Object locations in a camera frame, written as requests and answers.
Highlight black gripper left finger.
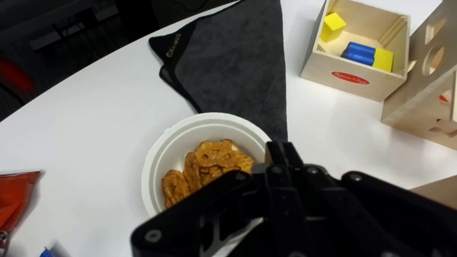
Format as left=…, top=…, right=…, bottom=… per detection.
left=129, top=140, right=282, bottom=257

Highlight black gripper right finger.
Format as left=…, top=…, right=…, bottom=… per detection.
left=278, top=140, right=457, bottom=257

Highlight brown pretzel chips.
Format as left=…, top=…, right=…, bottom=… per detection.
left=161, top=139, right=255, bottom=209

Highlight white bowl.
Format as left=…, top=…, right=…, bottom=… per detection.
left=139, top=112, right=272, bottom=219

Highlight beige water bottle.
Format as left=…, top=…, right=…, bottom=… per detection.
left=411, top=175, right=457, bottom=212

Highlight wooden shape sorter cube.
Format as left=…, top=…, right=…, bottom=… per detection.
left=379, top=0, right=457, bottom=152

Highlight open wooden box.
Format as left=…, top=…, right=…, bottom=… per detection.
left=299, top=0, right=411, bottom=103

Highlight dark grey cloth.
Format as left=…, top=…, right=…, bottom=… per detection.
left=147, top=0, right=288, bottom=142

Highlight long yellow block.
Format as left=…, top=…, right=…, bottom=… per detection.
left=371, top=48, right=395, bottom=75

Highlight blue and white snack bag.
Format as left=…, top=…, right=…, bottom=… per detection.
left=39, top=242, right=68, bottom=257

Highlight blue block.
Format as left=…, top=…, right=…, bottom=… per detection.
left=341, top=42, right=379, bottom=68

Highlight yellow cube block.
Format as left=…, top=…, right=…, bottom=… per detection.
left=318, top=12, right=346, bottom=45

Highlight red chips bag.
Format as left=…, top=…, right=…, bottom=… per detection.
left=0, top=170, right=41, bottom=245

